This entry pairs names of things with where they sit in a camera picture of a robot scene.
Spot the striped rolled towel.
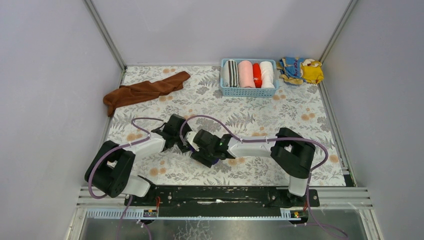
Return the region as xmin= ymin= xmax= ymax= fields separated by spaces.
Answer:
xmin=222 ymin=59 xmax=240 ymax=88

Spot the brown towel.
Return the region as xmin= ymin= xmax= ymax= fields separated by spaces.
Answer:
xmin=103 ymin=71 xmax=191 ymax=117

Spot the red rolled towel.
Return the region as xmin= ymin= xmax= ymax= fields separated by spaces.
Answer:
xmin=252 ymin=63 xmax=262 ymax=89

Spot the floral patterned table mat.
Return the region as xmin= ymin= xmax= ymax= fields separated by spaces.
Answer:
xmin=107 ymin=66 xmax=346 ymax=187

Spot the blue yellow cartoon towel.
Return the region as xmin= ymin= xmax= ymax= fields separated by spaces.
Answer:
xmin=276 ymin=57 xmax=324 ymax=86

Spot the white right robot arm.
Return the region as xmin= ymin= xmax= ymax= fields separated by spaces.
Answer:
xmin=185 ymin=127 xmax=316 ymax=197

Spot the light blue plastic basket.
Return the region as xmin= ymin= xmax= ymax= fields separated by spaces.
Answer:
xmin=219 ymin=58 xmax=280 ymax=98

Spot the purple towel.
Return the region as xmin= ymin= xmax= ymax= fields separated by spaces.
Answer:
xmin=190 ymin=149 xmax=219 ymax=168

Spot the white rolled towel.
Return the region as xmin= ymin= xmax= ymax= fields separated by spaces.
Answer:
xmin=259 ymin=61 xmax=275 ymax=89

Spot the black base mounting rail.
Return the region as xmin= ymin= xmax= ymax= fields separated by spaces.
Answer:
xmin=124 ymin=185 xmax=320 ymax=218

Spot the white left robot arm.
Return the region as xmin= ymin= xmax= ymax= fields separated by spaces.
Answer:
xmin=84 ymin=114 xmax=192 ymax=199

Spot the slotted cable duct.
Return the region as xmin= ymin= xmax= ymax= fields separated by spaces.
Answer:
xmin=86 ymin=208 xmax=306 ymax=223

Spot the pink rolled towel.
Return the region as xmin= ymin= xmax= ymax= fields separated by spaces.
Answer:
xmin=238 ymin=60 xmax=255 ymax=88

